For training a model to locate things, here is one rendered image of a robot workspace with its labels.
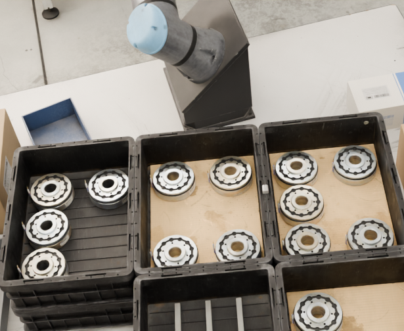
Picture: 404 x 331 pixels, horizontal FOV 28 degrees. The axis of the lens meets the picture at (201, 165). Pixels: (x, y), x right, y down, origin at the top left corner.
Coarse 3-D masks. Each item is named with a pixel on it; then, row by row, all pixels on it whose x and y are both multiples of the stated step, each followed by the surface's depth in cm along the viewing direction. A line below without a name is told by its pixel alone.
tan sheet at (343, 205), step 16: (368, 144) 205; (272, 160) 205; (320, 160) 203; (272, 176) 202; (320, 176) 200; (320, 192) 197; (336, 192) 197; (352, 192) 196; (368, 192) 196; (384, 192) 195; (336, 208) 194; (352, 208) 193; (368, 208) 193; (384, 208) 192; (320, 224) 191; (336, 224) 191; (352, 224) 190; (336, 240) 188
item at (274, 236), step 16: (368, 112) 198; (384, 128) 195; (384, 144) 192; (272, 192) 186; (400, 192) 182; (272, 208) 183; (400, 208) 180; (272, 224) 181; (272, 240) 178; (288, 256) 175; (304, 256) 175; (320, 256) 174; (336, 256) 174
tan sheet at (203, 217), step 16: (208, 160) 207; (192, 192) 201; (208, 192) 200; (256, 192) 199; (160, 208) 199; (176, 208) 198; (192, 208) 198; (208, 208) 197; (224, 208) 197; (240, 208) 196; (256, 208) 196; (160, 224) 196; (176, 224) 195; (192, 224) 195; (208, 224) 194; (224, 224) 194; (240, 224) 194; (256, 224) 193; (160, 240) 193; (192, 240) 192; (208, 240) 192; (176, 256) 190; (208, 256) 189
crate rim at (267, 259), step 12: (168, 132) 201; (180, 132) 200; (192, 132) 200; (204, 132) 200; (216, 132) 199; (252, 132) 198; (264, 204) 184; (264, 216) 182; (264, 228) 180; (264, 240) 178; (192, 264) 176; (204, 264) 176; (216, 264) 175; (228, 264) 175; (240, 264) 175; (252, 264) 175
